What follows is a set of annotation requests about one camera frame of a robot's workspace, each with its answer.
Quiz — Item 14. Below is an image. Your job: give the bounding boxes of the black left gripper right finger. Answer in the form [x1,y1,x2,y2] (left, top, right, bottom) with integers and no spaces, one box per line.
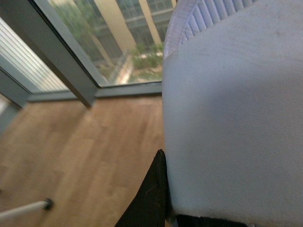
[176,215,247,227]

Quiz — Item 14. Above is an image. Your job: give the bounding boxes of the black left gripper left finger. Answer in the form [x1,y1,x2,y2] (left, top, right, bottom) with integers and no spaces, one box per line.
[115,149,168,227]

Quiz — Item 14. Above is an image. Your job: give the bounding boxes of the grey metal leg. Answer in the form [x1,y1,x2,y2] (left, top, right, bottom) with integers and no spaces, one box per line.
[0,198,54,221]

